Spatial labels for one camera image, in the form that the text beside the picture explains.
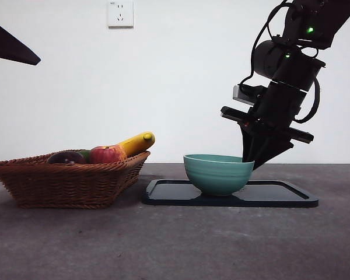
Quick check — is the red apple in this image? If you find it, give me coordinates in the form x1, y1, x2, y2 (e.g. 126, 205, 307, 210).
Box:
89, 146, 121, 165

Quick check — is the white wall socket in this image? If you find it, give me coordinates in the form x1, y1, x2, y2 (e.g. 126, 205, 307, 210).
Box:
107, 1, 134, 29

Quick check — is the brown wicker basket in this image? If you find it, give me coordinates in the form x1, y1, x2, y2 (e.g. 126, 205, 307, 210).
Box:
0, 150, 151, 210

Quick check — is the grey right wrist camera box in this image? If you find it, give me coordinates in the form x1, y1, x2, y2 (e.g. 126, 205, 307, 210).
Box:
232, 84, 263, 106

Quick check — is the black rectangular tray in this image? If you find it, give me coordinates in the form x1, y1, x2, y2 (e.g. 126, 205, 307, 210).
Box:
142, 179, 320, 208

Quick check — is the yellow banana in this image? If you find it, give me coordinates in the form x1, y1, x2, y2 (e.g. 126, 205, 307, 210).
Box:
116, 131, 156, 158

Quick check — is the black right camera cable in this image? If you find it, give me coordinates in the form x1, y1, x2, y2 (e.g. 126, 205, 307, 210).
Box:
239, 0, 290, 87

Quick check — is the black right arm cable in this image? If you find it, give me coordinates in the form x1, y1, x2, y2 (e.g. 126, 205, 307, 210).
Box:
294, 48, 322, 123

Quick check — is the green fruit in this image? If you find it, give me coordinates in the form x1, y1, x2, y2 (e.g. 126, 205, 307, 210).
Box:
77, 149, 92, 163

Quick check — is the orange fruit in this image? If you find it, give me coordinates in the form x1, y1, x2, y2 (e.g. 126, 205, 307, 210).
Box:
113, 145, 128, 161

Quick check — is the teal ribbed bowl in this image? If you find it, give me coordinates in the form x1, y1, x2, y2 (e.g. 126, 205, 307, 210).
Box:
183, 153, 256, 197

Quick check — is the dark purple plum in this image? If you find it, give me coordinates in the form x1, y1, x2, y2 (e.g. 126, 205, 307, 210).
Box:
46, 150, 87, 165

